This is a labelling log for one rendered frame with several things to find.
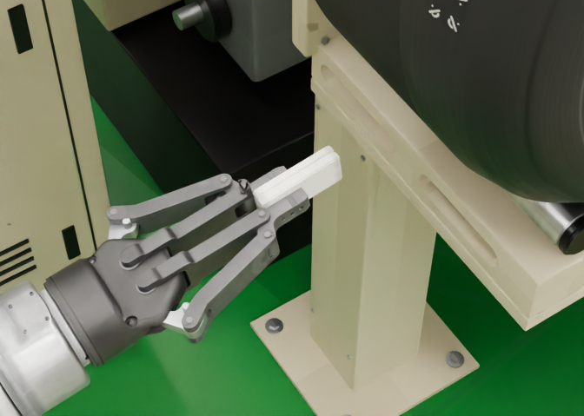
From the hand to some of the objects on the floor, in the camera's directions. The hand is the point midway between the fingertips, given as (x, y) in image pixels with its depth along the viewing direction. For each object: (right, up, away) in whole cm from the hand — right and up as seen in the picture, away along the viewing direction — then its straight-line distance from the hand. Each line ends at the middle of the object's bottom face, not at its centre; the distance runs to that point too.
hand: (298, 184), depth 96 cm
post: (+11, -25, +110) cm, 113 cm away
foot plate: (+11, -25, +110) cm, 113 cm away
